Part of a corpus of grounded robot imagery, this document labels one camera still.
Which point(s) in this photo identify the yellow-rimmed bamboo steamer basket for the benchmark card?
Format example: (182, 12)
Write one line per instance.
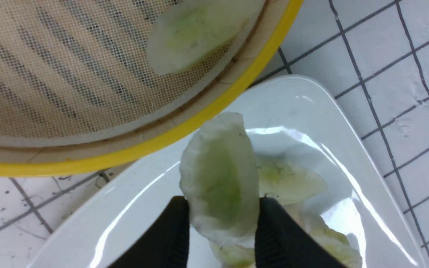
(275, 22)

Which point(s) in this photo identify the pale green dumpling in steamer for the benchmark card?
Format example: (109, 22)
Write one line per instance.
(193, 30)

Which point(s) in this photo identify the green translucent dumpling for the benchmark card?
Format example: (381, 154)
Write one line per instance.
(219, 180)

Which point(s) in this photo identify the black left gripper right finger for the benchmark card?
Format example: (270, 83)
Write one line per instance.
(281, 243)

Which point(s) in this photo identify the green dumpling on plate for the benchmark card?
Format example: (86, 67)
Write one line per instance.
(286, 181)

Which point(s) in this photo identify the white square plate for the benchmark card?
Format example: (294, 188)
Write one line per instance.
(291, 116)

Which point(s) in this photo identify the pale dumpling on plate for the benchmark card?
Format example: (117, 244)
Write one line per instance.
(332, 241)

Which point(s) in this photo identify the white mesh steamer liner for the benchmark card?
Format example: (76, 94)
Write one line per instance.
(76, 71)

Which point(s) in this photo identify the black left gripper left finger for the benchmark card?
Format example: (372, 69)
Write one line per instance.
(166, 242)

